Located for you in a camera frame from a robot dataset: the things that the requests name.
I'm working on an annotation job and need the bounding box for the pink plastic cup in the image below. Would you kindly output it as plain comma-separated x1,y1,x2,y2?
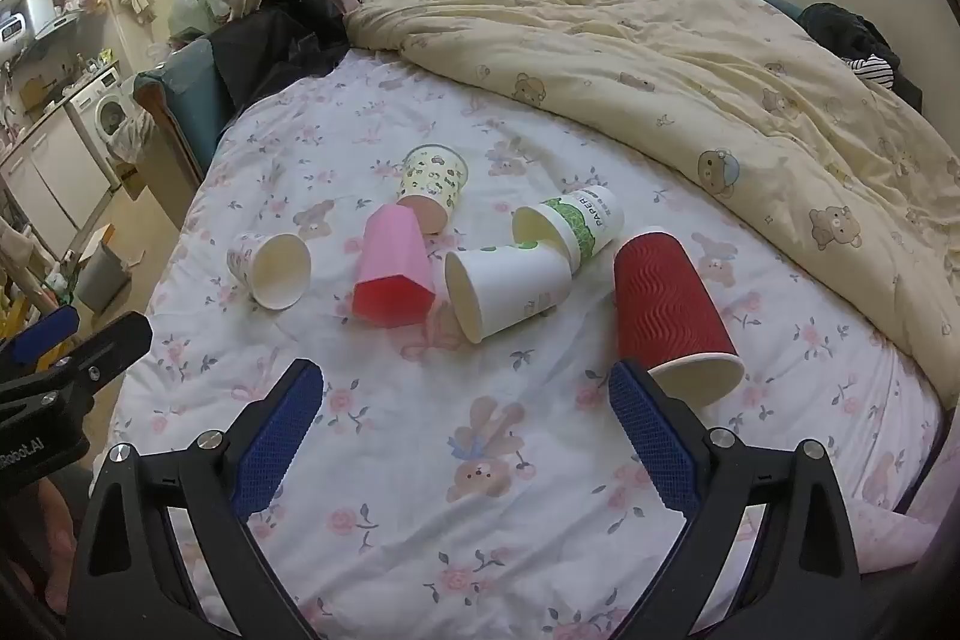
352,203,437,330

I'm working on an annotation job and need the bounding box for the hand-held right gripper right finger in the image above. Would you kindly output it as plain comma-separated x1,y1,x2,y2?
607,359,863,640

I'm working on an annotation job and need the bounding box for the small floral paper cup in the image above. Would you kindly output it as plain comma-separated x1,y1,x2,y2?
226,231,312,311

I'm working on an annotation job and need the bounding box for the grey trash bin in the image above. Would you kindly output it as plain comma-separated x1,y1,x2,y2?
75,241,132,315

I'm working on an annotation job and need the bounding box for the white green-dotted paper cup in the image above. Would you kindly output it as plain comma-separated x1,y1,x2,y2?
444,239,575,345

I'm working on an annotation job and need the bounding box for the teal bed headboard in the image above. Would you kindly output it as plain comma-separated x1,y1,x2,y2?
135,36,237,176

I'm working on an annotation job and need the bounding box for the yellow patterned paper cup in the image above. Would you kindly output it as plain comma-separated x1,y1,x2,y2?
396,143,470,235

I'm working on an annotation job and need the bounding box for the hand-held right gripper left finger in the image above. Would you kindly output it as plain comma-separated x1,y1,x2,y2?
66,357,325,640

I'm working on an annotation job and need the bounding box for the pink blanket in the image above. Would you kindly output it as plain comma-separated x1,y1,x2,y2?
855,407,960,573

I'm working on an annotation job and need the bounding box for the floral bed sheet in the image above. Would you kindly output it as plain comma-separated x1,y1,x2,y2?
105,44,946,640

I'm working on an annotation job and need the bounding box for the black cloth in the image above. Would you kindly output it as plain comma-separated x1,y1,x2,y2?
210,0,362,112

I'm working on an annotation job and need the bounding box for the red ribbed paper cup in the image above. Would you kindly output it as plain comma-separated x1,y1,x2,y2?
613,226,746,405

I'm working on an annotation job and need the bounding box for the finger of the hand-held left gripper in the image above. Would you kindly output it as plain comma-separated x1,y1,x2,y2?
0,312,153,414
0,304,82,377

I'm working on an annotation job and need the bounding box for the cream bear print duvet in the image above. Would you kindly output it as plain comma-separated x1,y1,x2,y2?
346,0,960,408

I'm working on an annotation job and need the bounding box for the pale plastic bag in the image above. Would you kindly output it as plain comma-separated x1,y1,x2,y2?
166,0,226,41

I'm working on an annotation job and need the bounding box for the white kitchen cabinet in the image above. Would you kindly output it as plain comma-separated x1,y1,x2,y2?
0,100,113,236

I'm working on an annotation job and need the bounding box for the range hood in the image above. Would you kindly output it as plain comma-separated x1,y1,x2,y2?
26,0,80,41

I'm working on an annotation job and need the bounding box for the white washing machine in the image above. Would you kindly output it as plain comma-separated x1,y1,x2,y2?
67,66,140,161

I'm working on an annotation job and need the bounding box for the dark clothes pile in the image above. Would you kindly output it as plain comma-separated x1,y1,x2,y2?
799,2,923,109

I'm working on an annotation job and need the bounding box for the green label paper cup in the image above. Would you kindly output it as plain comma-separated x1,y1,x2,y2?
512,186,626,274

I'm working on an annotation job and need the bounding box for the striped cloth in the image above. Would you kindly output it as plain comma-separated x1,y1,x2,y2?
840,53,897,90

